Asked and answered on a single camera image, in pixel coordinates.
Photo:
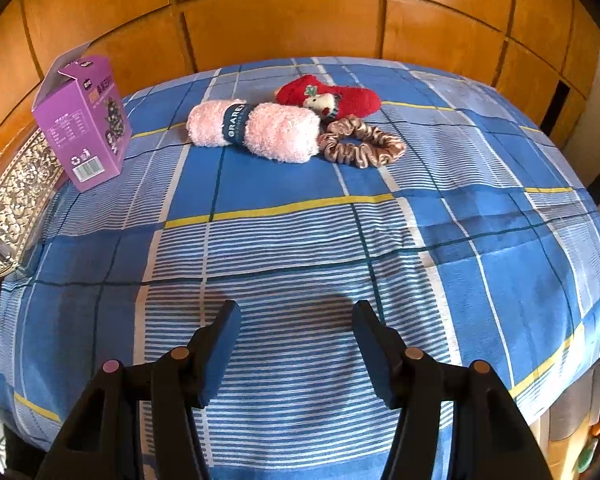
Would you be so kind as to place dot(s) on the grey cloth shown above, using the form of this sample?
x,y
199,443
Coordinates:
x,y
570,400

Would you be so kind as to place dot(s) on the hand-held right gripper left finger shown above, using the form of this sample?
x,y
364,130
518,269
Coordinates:
x,y
222,355

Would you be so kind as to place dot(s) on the purple cardboard box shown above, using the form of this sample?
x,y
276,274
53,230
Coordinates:
x,y
75,130

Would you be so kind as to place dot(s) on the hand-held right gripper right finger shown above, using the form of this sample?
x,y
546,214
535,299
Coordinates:
x,y
375,355

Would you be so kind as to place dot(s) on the wooden panelled wardrobe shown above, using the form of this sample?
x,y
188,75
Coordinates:
x,y
280,25

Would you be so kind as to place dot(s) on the blue plaid bed sheet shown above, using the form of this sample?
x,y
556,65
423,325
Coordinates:
x,y
305,240

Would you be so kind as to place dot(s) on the pink fluffy towel roll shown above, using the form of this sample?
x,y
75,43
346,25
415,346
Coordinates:
x,y
280,135

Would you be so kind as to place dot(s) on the silver embossed box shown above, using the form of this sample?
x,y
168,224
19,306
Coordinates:
x,y
15,195

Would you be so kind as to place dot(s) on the pink brown satin scrunchie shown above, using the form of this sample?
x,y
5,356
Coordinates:
x,y
380,152

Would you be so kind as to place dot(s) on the red fluffy sock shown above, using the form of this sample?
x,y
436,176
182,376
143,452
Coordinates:
x,y
350,95

